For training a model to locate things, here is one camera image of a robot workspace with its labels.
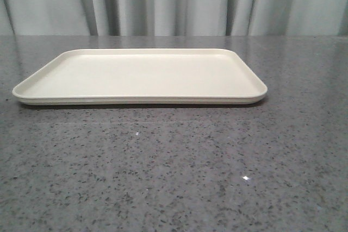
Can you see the cream rectangular plastic tray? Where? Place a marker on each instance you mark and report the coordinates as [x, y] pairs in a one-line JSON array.
[[143, 76]]

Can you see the grey pleated curtain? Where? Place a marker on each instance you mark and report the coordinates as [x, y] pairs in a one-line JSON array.
[[174, 17]]

